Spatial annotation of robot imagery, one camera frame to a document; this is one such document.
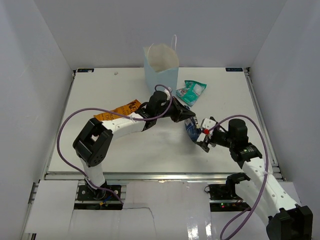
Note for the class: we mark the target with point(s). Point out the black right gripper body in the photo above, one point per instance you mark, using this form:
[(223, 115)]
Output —
[(219, 138)]

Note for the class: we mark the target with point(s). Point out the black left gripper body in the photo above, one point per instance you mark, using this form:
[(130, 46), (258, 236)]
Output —
[(174, 111)]

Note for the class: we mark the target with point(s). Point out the blue Kettle chips bag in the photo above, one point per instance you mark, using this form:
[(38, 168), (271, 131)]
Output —
[(192, 128)]

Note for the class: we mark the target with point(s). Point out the orange Kettle chips bag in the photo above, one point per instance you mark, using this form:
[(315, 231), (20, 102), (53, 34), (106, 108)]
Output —
[(125, 110)]

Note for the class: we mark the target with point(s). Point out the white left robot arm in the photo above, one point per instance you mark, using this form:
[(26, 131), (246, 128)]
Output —
[(94, 140)]

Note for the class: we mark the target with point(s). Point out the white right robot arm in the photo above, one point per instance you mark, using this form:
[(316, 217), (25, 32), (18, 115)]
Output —
[(283, 217)]

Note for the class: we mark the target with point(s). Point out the light blue paper bag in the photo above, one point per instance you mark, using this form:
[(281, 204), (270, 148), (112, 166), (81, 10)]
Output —
[(161, 65)]

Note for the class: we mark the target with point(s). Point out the white front cover paper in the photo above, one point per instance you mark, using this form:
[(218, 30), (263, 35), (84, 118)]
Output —
[(151, 211)]

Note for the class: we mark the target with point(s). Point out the teal snack packet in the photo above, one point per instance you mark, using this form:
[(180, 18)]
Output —
[(191, 92)]

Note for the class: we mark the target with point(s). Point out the blue label sticker right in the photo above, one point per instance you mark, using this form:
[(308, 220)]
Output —
[(234, 69)]

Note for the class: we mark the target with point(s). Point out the blue label sticker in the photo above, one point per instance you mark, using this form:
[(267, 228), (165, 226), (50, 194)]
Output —
[(234, 69), (85, 70)]

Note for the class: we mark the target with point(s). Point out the blue label sticker left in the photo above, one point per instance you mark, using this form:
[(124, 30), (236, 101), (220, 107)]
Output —
[(85, 70)]

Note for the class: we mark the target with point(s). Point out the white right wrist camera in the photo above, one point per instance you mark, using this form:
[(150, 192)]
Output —
[(207, 125)]

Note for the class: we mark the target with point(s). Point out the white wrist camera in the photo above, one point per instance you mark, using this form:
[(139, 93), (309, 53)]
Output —
[(207, 125), (169, 91)]

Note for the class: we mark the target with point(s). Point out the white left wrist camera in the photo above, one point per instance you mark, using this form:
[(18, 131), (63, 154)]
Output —
[(169, 91)]

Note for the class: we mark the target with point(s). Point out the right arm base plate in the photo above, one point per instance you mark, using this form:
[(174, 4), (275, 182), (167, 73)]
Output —
[(221, 200)]

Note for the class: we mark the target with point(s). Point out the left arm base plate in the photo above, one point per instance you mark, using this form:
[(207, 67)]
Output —
[(86, 199)]

